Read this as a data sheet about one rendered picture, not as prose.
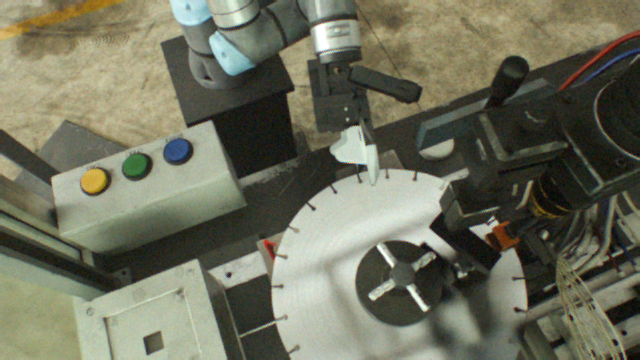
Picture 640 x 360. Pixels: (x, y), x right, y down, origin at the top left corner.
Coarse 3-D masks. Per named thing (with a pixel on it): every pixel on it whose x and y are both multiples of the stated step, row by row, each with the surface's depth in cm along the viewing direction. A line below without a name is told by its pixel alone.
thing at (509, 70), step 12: (504, 60) 31; (516, 60) 30; (504, 72) 30; (516, 72) 30; (528, 72) 30; (492, 84) 32; (504, 84) 31; (516, 84) 31; (492, 96) 34; (504, 96) 32
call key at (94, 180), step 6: (96, 168) 70; (84, 174) 69; (90, 174) 69; (96, 174) 69; (102, 174) 69; (84, 180) 69; (90, 180) 69; (96, 180) 69; (102, 180) 69; (84, 186) 68; (90, 186) 68; (96, 186) 68; (102, 186) 69; (90, 192) 69
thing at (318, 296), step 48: (384, 192) 62; (432, 192) 62; (288, 240) 59; (336, 240) 59; (384, 240) 59; (432, 240) 59; (288, 288) 57; (336, 288) 56; (480, 288) 56; (288, 336) 54; (336, 336) 54; (384, 336) 54; (432, 336) 53; (480, 336) 53
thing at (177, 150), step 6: (168, 144) 71; (174, 144) 71; (180, 144) 71; (186, 144) 71; (168, 150) 71; (174, 150) 71; (180, 150) 71; (186, 150) 71; (168, 156) 70; (174, 156) 70; (180, 156) 70; (186, 156) 71
